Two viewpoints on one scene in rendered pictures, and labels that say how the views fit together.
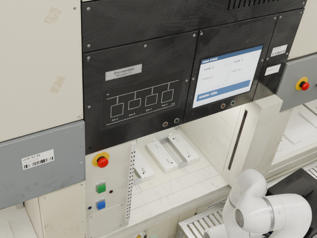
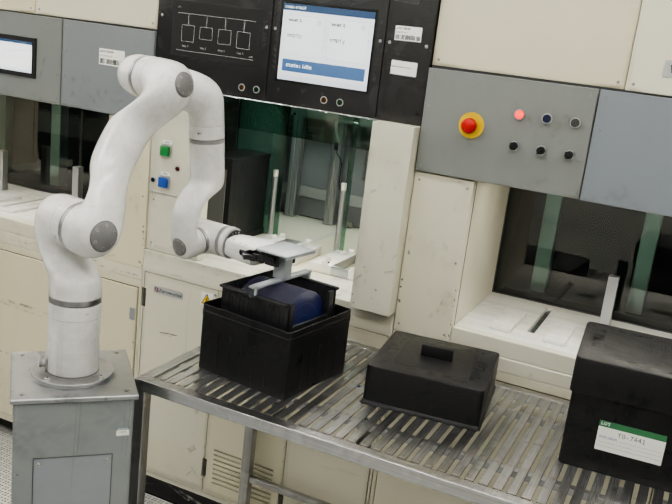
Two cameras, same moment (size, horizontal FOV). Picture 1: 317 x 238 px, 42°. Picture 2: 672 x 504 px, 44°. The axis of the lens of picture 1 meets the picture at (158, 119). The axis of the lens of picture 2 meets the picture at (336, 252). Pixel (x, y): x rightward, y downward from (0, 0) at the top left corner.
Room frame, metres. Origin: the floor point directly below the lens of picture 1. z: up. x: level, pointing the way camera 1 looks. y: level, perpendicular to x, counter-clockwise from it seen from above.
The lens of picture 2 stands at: (0.15, -2.33, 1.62)
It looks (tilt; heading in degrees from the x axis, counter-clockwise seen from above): 15 degrees down; 59
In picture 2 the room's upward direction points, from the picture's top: 7 degrees clockwise
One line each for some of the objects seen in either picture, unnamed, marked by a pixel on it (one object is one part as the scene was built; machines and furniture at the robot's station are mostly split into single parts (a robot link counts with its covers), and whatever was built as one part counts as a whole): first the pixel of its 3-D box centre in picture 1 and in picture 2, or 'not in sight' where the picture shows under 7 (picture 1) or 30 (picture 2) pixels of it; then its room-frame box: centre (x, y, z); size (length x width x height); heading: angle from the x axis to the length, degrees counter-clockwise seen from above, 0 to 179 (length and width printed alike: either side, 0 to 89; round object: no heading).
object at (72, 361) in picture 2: not in sight; (74, 336); (0.61, -0.44, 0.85); 0.19 x 0.19 x 0.18
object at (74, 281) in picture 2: not in sight; (69, 247); (0.60, -0.40, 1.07); 0.19 x 0.12 x 0.24; 109
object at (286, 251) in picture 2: not in sight; (278, 308); (1.09, -0.53, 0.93); 0.24 x 0.20 x 0.32; 27
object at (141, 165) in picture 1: (127, 167); (280, 247); (1.43, 0.13, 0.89); 0.22 x 0.21 x 0.04; 35
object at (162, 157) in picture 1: (172, 151); (352, 264); (1.58, -0.10, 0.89); 0.22 x 0.21 x 0.04; 35
